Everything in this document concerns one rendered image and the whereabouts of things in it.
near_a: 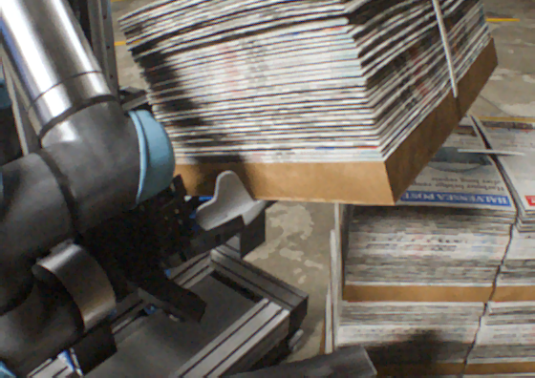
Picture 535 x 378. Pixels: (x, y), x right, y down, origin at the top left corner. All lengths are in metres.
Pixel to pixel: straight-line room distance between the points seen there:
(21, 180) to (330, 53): 0.26
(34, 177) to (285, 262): 1.63
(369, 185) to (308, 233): 1.65
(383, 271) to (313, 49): 0.57
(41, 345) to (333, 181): 0.29
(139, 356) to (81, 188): 1.05
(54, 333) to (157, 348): 1.00
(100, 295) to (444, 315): 0.73
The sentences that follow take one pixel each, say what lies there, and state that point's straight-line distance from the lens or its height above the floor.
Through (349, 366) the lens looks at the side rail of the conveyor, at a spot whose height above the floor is 0.80.
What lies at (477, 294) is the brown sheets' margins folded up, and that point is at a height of 0.63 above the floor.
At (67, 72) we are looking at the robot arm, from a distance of 0.44.
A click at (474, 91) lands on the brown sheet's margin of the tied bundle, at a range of 0.68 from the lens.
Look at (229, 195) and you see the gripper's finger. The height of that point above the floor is 1.00.
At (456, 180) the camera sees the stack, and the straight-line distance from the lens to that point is 0.94.
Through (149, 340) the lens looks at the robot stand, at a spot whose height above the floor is 0.21.
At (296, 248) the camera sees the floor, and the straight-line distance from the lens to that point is 2.04.
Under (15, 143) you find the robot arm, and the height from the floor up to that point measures 0.94.
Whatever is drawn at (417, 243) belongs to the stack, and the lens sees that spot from 0.91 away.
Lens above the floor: 1.31
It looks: 33 degrees down
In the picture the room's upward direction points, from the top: straight up
